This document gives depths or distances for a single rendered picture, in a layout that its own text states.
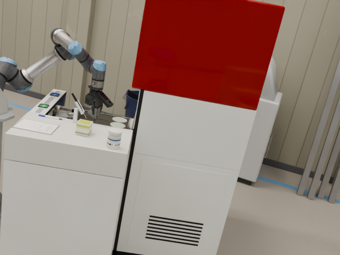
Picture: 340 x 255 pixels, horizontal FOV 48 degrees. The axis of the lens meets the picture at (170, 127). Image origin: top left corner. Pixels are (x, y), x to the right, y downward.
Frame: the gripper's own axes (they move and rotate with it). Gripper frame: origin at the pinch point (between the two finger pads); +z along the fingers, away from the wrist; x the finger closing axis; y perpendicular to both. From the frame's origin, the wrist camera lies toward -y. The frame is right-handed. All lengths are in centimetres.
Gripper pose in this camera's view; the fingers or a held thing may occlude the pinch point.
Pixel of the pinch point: (95, 119)
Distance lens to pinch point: 239.6
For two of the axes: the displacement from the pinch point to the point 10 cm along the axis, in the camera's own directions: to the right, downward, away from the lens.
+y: -8.6, -3.2, 4.0
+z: -1.9, 9.2, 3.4
